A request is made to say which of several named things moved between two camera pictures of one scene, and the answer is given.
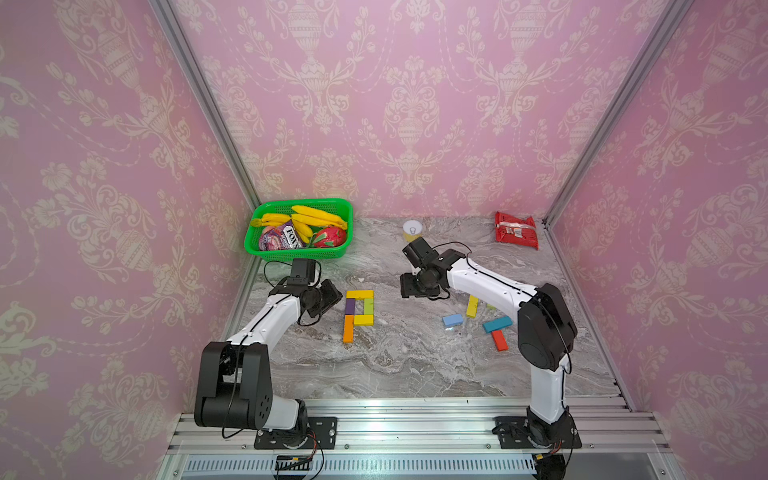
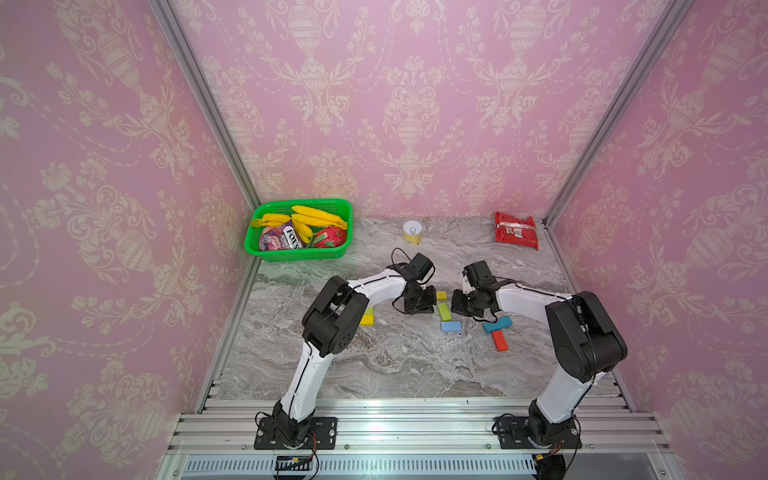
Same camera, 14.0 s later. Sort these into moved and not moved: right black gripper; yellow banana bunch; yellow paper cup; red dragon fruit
Moved: right black gripper
Not moved: red dragon fruit; yellow banana bunch; yellow paper cup
